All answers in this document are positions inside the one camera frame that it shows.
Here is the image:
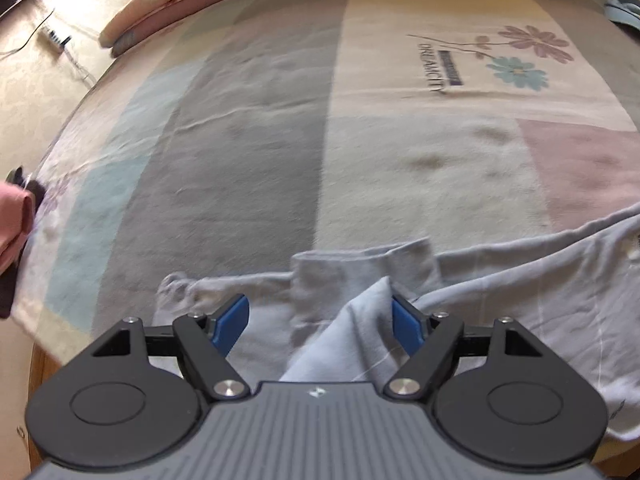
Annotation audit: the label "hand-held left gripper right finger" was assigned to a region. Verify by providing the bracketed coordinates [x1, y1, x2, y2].
[384, 294, 546, 401]

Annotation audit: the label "pink cloth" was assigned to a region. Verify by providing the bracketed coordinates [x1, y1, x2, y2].
[0, 180, 36, 273]

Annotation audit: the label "pink floral quilt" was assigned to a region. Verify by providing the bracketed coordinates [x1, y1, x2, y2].
[97, 0, 640, 58]

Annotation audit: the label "grey pants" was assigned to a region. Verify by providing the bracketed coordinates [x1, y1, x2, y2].
[152, 207, 640, 443]

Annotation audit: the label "blue cap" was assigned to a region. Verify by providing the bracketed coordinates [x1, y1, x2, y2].
[604, 0, 640, 28]

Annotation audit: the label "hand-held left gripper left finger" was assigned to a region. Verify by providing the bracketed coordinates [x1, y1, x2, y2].
[90, 294, 251, 402]

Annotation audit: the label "power strip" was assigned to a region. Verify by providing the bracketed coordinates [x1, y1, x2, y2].
[42, 27, 73, 53]

